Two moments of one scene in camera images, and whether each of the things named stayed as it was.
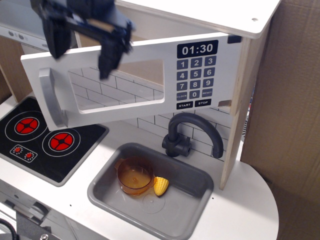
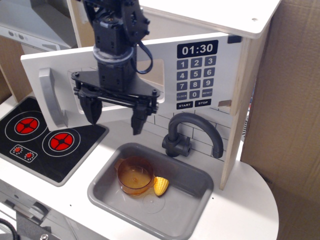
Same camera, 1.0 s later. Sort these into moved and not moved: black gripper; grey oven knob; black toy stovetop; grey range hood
Moved: black gripper
Not moved: black toy stovetop; grey range hood; grey oven knob
